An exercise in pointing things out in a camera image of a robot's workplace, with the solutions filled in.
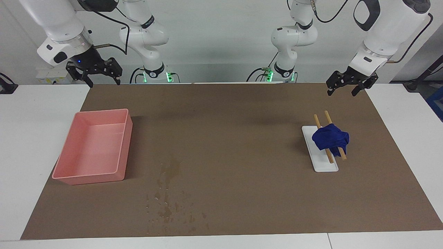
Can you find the black stand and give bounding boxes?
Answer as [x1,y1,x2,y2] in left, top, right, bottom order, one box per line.
[404,55,443,92]

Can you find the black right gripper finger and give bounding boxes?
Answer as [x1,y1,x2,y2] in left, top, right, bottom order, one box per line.
[102,57,123,85]
[66,62,94,88]

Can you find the pink plastic bin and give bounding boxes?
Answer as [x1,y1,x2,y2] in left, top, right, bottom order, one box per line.
[52,109,133,185]

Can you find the black clamp mount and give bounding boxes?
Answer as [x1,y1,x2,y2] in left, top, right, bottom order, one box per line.
[0,73,18,94]

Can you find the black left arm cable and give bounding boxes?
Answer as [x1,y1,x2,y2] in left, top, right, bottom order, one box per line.
[310,0,434,64]

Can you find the black left base cable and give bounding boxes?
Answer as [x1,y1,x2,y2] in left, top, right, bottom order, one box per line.
[246,52,298,83]

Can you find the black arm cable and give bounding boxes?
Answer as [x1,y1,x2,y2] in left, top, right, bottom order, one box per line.
[78,0,130,56]
[310,0,434,64]

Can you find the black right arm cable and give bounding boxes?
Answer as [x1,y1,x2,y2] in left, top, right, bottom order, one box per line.
[78,0,130,56]

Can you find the brown table mat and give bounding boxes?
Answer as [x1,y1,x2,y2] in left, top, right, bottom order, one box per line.
[20,83,443,240]

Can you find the black base cable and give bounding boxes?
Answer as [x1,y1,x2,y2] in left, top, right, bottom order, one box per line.
[246,52,298,83]
[130,67,180,83]

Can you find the blue cloth towel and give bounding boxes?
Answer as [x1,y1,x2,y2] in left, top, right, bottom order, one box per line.
[311,124,350,156]

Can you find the blue crate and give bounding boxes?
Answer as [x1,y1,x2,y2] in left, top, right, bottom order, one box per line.
[426,86,443,122]

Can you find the white socket box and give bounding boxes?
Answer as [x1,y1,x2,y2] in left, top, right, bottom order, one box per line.
[36,67,75,85]

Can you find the white rack tray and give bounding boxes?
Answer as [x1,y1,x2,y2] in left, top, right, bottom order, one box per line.
[301,125,339,173]

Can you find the black right base cable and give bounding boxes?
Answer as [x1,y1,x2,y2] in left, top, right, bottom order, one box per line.
[130,67,180,83]

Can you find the wooden rack rod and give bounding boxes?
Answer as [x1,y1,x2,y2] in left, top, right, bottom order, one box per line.
[324,110,347,161]
[314,114,334,164]

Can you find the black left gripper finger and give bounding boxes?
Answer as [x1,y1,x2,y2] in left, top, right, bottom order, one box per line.
[351,74,379,97]
[326,71,347,96]

